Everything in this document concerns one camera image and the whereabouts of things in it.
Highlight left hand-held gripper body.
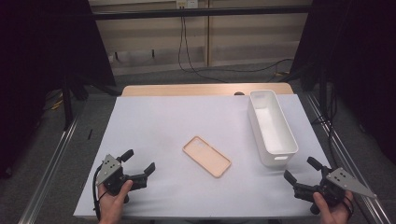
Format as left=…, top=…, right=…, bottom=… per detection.
left=95, top=153, right=148, bottom=197

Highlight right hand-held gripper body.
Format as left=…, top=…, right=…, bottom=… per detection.
left=292, top=166, right=378, bottom=216

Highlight beige phone case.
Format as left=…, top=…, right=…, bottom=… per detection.
left=182, top=135, right=233, bottom=179

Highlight person's right hand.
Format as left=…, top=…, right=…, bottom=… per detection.
left=312, top=189, right=355, bottom=224

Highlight person's left hand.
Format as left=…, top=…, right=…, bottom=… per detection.
left=97, top=179, right=134, bottom=224

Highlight white plastic storage bin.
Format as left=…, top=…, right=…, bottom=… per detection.
left=247, top=90, right=299, bottom=169

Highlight white table mat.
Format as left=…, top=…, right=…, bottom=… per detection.
left=73, top=93, right=353, bottom=218

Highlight black metal stand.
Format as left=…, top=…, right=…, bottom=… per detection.
left=61, top=74, right=123, bottom=131

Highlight light wooden table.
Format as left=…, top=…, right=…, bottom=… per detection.
left=120, top=82, right=294, bottom=97

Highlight dark curtain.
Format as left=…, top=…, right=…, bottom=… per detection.
left=0, top=0, right=117, bottom=180
left=290, top=0, right=396, bottom=164

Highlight black horizontal metal bar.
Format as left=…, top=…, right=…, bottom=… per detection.
left=92, top=5, right=313, bottom=21

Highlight metal floor rail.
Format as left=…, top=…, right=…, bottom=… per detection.
left=305, top=92, right=394, bottom=224
left=18, top=114, right=79, bottom=224

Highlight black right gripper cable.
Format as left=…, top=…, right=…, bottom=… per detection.
left=341, top=192, right=356, bottom=220

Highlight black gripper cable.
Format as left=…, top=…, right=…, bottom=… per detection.
left=92, top=163, right=108, bottom=221
left=341, top=192, right=356, bottom=220

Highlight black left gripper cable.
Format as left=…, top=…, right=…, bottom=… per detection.
left=92, top=163, right=108, bottom=221

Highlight black floor cables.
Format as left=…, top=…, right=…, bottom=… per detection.
left=311, top=83, right=340, bottom=167

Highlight yellow floor cable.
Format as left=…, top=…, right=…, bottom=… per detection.
left=49, top=98, right=64, bottom=111

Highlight black hanging cable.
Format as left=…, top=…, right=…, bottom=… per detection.
left=177, top=16, right=294, bottom=84

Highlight white wall power outlet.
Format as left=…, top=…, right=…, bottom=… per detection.
left=176, top=0, right=199, bottom=9

